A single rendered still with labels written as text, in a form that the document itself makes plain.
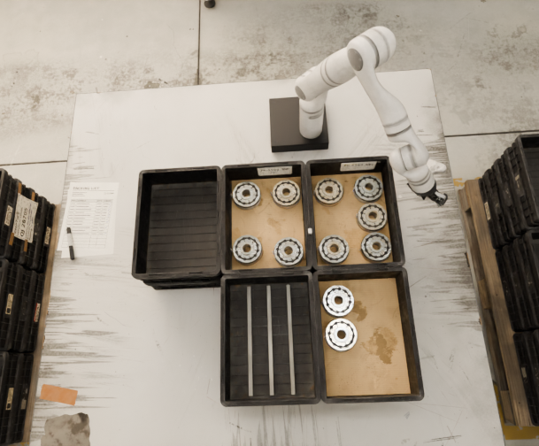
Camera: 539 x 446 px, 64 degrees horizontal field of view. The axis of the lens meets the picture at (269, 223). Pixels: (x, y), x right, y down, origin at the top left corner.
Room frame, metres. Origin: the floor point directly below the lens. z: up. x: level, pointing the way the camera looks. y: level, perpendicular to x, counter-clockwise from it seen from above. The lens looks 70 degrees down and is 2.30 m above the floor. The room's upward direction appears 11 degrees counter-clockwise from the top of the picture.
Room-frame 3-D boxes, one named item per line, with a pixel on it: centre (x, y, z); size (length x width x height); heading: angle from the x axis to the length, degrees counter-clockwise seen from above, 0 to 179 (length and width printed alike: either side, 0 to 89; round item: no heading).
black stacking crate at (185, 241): (0.57, 0.31, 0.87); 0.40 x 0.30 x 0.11; 172
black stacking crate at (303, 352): (0.13, 0.07, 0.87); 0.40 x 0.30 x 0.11; 172
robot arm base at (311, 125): (0.93, -0.24, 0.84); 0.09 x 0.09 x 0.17; 71
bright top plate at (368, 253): (0.36, -0.35, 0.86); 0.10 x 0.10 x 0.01
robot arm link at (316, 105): (0.93, -0.24, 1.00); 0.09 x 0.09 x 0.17; 30
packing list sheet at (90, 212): (0.74, 0.72, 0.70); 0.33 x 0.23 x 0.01; 172
